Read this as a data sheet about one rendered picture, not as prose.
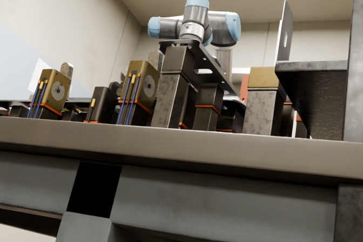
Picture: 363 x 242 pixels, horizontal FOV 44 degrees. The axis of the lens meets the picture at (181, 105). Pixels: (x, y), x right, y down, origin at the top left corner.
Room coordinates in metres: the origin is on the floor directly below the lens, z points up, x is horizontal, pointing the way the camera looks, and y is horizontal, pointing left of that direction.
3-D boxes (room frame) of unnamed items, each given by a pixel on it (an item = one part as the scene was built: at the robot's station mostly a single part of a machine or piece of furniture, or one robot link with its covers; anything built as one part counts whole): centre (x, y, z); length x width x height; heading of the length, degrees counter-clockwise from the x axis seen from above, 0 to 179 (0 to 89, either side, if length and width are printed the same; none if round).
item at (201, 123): (1.05, -0.07, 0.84); 0.05 x 0.05 x 0.29; 60
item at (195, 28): (1.26, 0.02, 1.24); 0.08 x 0.08 x 0.05
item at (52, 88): (1.34, 0.41, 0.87); 0.12 x 0.07 x 0.35; 150
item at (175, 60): (0.89, 0.02, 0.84); 0.05 x 0.05 x 0.29; 60
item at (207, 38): (1.37, 0.01, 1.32); 0.11 x 0.11 x 0.08; 74
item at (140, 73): (1.13, 0.13, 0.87); 0.12 x 0.07 x 0.35; 150
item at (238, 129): (1.22, -0.16, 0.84); 0.12 x 0.05 x 0.29; 150
